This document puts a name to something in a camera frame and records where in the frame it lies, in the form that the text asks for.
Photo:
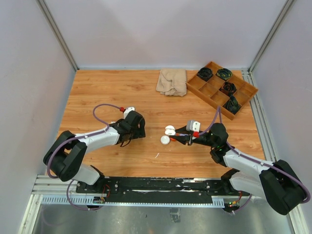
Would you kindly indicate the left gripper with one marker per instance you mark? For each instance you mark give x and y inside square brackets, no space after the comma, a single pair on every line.
[140,132]

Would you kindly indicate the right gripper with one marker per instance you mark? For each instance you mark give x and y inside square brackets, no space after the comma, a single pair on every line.
[184,139]

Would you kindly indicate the white round case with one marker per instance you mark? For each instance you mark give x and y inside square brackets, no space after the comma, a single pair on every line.
[170,130]

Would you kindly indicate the white earbud charging case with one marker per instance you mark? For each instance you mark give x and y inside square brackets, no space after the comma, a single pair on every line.
[165,140]

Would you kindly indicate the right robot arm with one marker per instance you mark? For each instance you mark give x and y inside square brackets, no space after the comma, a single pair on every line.
[276,182]

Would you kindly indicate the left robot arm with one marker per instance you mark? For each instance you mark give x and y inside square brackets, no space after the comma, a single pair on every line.
[65,156]

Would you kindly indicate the beige folded cloth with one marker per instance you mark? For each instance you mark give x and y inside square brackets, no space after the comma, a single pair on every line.
[172,82]

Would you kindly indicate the dark rolled sock bottom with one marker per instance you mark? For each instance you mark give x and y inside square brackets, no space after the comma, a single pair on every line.
[232,105]

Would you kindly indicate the wooden compartment tray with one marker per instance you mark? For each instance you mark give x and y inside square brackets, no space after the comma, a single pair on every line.
[209,91]

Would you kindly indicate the dark rolled sock top-left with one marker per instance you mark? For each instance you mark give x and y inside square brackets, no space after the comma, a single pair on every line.
[205,73]

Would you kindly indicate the dark rolled sock middle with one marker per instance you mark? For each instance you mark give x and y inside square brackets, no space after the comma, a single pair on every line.
[228,88]

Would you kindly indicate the dark rolled sock top-right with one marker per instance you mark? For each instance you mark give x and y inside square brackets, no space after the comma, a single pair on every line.
[224,74]

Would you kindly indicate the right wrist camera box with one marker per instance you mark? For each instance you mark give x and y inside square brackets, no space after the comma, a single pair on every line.
[193,126]

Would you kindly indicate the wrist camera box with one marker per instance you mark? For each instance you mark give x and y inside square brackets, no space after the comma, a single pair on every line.
[127,111]
[193,126]

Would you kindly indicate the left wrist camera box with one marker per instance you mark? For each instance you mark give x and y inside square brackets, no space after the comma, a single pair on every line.
[127,111]

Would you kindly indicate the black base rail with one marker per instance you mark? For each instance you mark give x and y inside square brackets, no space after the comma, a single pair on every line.
[158,190]

